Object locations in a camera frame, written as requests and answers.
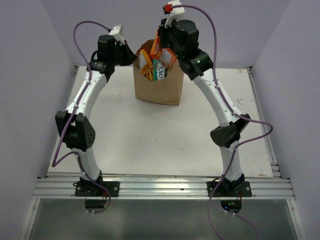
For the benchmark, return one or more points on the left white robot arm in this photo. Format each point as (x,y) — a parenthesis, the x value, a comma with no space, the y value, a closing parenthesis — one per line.
(73,124)

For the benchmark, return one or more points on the brown paper bag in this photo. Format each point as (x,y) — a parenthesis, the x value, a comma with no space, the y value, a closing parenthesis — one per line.
(167,91)

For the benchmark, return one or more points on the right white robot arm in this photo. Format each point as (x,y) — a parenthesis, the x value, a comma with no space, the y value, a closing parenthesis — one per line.
(200,70)

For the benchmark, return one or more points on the aluminium front rail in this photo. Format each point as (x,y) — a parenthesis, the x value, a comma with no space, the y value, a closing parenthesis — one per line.
(142,187)

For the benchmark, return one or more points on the yellow Kettle chips bag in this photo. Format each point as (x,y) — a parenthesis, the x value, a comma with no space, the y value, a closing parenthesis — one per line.
(145,65)

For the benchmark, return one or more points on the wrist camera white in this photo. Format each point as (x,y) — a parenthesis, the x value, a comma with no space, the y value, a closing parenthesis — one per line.
(174,10)
(116,32)

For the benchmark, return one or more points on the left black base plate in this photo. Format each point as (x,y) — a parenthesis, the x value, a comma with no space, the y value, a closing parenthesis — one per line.
(100,188)

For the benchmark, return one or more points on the orange small snack bag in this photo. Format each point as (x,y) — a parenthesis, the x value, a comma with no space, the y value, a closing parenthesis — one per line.
(165,55)

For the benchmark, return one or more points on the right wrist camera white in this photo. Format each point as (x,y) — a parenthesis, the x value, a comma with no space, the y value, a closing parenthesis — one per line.
(174,10)

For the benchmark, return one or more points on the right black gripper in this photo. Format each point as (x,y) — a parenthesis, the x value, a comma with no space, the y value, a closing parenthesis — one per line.
(163,30)

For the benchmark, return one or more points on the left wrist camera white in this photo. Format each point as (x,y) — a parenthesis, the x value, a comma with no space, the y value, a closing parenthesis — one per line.
(116,32)

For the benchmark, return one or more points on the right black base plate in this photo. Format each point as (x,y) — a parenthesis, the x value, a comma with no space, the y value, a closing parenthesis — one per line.
(236,188)

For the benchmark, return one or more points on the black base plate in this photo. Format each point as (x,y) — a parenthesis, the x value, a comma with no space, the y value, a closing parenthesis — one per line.
(100,188)
(236,188)

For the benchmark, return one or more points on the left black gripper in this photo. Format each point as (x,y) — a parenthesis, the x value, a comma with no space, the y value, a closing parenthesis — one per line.
(130,57)

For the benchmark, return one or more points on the teal Fox's candy bag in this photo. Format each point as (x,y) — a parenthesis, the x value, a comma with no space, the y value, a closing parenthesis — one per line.
(159,70)

